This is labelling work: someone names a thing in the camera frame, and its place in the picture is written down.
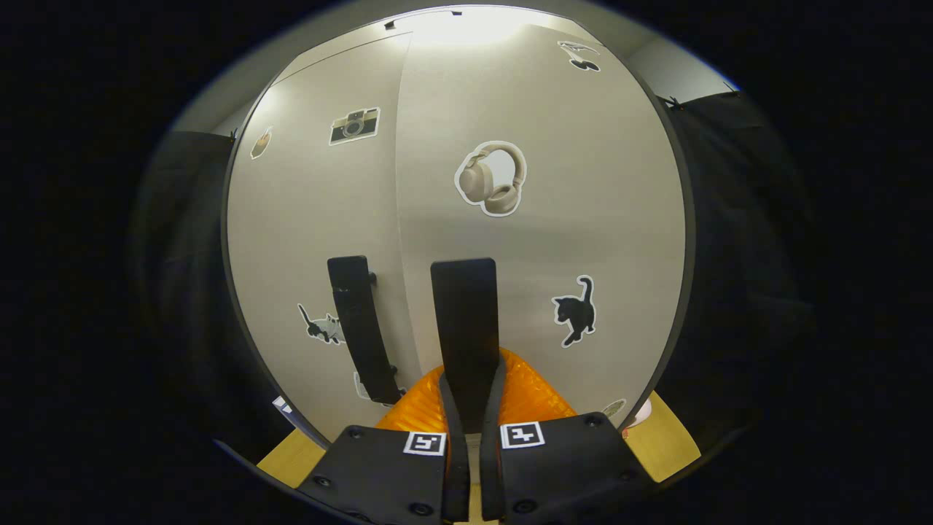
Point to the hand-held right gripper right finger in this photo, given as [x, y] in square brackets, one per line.
[492, 474]

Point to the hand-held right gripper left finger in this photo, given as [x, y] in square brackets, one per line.
[455, 467]

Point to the beige cabinet door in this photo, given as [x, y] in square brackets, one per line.
[306, 240]
[583, 182]

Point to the beige double-door shoe cabinet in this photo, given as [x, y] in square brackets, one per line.
[689, 244]

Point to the pink smiling plush toy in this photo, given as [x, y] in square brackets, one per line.
[641, 415]

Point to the white box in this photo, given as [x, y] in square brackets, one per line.
[283, 405]

